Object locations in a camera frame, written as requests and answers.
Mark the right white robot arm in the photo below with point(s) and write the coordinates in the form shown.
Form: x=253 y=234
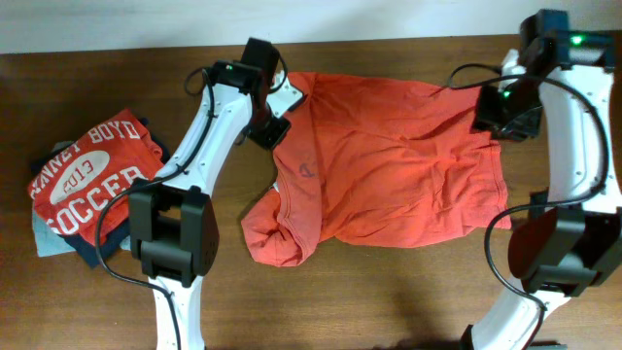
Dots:
x=561 y=80

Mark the folded red soccer shirt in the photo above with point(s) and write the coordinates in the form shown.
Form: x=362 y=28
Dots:
x=73 y=187

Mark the folded navy shirt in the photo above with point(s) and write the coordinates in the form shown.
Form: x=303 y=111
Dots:
x=112 y=228

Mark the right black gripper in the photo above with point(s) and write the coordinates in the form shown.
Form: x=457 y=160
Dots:
x=485 y=122

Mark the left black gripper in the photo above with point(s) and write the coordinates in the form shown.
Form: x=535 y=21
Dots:
x=270 y=131

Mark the crumpled dark green shirt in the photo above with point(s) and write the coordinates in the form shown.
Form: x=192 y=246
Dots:
x=537 y=198

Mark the orange t-shirt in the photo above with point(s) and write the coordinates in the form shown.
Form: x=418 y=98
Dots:
x=376 y=162

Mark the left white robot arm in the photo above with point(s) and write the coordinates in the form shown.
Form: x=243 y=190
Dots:
x=173 y=229

